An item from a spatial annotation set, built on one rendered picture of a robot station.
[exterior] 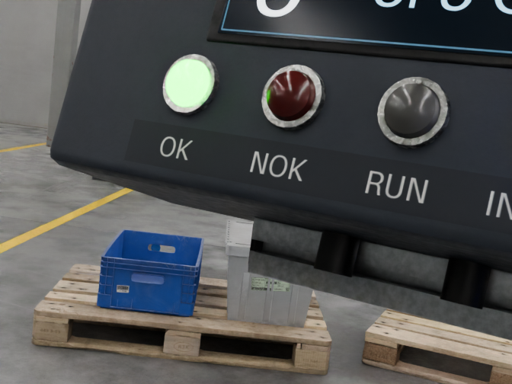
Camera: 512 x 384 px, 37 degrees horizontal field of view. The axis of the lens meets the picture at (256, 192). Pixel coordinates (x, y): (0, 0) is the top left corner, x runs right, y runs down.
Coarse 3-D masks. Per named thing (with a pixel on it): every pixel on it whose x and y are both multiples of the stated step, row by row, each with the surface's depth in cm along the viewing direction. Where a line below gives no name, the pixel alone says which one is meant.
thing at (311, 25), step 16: (240, 0) 33; (256, 0) 32; (272, 0) 32; (288, 0) 32; (304, 0) 31; (320, 0) 31; (224, 16) 33; (240, 16) 33; (256, 16) 32; (272, 16) 32; (288, 16) 31; (304, 16) 31; (320, 16) 31; (224, 32) 33; (240, 32) 32; (256, 32) 32; (272, 32) 32; (288, 32) 31; (304, 32) 31; (320, 32) 31
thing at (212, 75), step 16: (176, 64) 33; (192, 64) 32; (208, 64) 33; (176, 80) 32; (192, 80) 32; (208, 80) 32; (176, 96) 32; (192, 96) 32; (208, 96) 32; (192, 112) 33
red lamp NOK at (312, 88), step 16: (272, 80) 31; (288, 80) 30; (304, 80) 30; (320, 80) 30; (272, 96) 30; (288, 96) 30; (304, 96) 30; (320, 96) 30; (272, 112) 30; (288, 112) 30; (304, 112) 30; (288, 128) 30
